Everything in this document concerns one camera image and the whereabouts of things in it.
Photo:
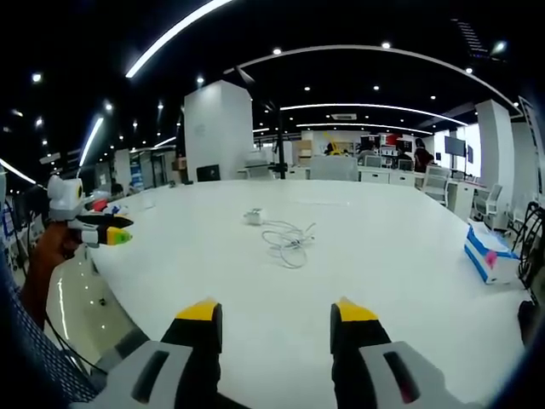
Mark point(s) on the small black screen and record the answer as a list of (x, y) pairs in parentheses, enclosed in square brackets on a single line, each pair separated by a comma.
[(208, 173)]

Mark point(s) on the white charger adapter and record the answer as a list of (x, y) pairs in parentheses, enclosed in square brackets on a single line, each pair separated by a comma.
[(254, 216)]

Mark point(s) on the person's dark mesh clothing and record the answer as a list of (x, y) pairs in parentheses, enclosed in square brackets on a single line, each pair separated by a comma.
[(30, 349)]

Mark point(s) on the black pole stand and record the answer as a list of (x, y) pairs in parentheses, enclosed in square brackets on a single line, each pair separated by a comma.
[(281, 149)]

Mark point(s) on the white desk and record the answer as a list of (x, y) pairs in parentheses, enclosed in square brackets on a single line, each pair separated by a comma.
[(340, 255)]

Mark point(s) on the white office chair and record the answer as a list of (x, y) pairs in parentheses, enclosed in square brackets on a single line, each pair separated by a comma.
[(489, 206), (436, 182)]

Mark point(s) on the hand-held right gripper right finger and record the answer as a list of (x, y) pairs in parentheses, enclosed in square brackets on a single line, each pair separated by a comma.
[(357, 353)]

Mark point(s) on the grey desk partition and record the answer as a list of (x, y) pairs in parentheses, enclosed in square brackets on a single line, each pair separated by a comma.
[(333, 169)]

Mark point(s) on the wall television screen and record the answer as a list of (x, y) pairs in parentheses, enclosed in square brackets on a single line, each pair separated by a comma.
[(454, 145)]

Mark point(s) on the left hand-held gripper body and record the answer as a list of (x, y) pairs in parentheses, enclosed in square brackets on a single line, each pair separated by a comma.
[(64, 200)]

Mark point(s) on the blue tissue box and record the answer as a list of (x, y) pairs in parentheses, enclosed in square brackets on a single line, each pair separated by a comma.
[(489, 255)]

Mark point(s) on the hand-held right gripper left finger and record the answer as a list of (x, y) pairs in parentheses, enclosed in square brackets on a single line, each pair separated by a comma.
[(191, 353)]

